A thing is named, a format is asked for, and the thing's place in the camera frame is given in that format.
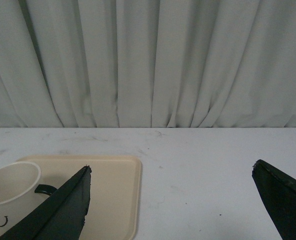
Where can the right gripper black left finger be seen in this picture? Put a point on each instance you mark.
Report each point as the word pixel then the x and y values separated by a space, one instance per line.
pixel 61 216

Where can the beige rectangular plastic tray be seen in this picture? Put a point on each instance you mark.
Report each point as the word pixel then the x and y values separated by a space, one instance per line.
pixel 115 191

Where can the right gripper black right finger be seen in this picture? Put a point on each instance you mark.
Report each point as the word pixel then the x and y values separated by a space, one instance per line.
pixel 277 191

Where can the cream mug with black handle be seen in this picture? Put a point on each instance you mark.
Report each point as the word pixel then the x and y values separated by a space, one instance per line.
pixel 22 190

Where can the grey-white pleated curtain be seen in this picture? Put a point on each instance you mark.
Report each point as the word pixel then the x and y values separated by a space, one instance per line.
pixel 148 63

